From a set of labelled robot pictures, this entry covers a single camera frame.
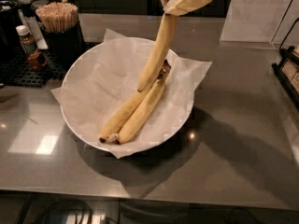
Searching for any bundle of wooden chopsticks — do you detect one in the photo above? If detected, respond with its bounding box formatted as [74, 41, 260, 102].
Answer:
[36, 2, 78, 33]

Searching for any black grid mat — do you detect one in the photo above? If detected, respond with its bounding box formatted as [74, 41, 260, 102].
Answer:
[0, 41, 98, 89]

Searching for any black container left edge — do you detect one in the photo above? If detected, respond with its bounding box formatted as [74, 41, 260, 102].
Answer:
[0, 0, 21, 62]

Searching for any yellow banana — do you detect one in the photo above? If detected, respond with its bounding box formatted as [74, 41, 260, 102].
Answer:
[117, 61, 171, 144]
[99, 86, 152, 143]
[136, 12, 177, 92]

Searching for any white parchment paper liner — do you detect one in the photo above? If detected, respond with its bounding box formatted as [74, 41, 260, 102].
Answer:
[50, 28, 213, 160]

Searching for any clear acrylic stand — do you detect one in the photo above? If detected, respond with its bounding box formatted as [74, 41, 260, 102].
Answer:
[221, 0, 299, 44]

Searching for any white bowl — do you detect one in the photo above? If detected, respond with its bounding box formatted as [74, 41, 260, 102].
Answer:
[60, 36, 196, 154]

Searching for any small brown sauce bottle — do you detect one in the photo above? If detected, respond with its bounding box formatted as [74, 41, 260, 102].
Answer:
[16, 25, 47, 71]

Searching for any black chopstick holder cup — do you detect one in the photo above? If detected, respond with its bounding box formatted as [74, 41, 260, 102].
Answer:
[44, 21, 86, 70]

